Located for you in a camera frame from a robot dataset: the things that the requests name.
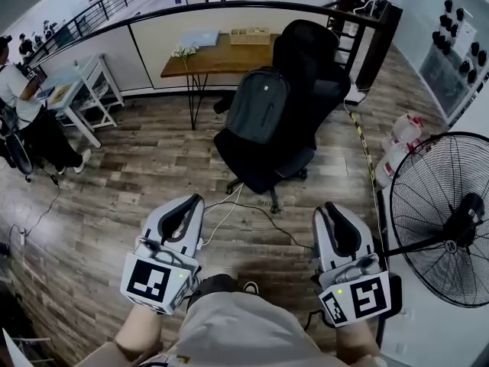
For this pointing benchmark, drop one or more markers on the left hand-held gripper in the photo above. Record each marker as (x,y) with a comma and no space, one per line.
(153,277)

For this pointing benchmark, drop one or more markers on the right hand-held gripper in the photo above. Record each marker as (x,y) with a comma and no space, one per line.
(355,293)

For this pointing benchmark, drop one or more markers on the grey backpack bag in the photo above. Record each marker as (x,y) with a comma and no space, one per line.
(258,105)

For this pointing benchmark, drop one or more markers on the black office chair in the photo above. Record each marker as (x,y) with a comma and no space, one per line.
(302,75)

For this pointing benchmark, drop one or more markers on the person's right forearm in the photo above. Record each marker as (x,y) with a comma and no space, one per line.
(357,340)

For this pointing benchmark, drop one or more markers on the person's left forearm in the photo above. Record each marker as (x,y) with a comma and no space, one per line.
(139,331)

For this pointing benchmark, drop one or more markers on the yellow black striped tape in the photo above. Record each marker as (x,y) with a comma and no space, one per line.
(367,155)

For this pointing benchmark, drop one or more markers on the clear water jug red label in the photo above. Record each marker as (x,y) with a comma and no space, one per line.
(407,130)
(389,163)

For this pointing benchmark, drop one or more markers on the person's black white shoe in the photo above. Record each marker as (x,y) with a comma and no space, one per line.
(250,287)

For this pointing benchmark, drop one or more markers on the person's beige clothing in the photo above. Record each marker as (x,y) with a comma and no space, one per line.
(244,335)

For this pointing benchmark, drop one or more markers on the white power strip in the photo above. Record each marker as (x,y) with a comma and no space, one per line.
(355,96)

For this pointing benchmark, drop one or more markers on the white side table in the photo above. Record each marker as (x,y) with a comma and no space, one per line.
(78,86)

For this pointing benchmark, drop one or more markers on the wooden desk with metal legs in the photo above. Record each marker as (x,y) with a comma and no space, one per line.
(221,57)

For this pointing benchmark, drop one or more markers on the white flower bunch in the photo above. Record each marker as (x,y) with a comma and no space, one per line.
(185,52)

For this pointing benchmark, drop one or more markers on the light blue flat box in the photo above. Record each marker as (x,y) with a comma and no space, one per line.
(200,37)

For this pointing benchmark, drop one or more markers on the black curved handrail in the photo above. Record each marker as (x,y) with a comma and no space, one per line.
(229,5)

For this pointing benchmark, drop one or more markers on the black metal balcony railing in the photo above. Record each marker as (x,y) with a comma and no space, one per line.
(103,10)

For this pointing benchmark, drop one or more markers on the black pedestal fan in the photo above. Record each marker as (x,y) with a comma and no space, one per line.
(447,220)

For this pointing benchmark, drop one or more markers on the dark wooden shelf post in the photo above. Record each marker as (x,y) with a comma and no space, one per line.
(368,33)

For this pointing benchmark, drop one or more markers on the group of black wall bottles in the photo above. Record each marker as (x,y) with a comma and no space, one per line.
(456,40)

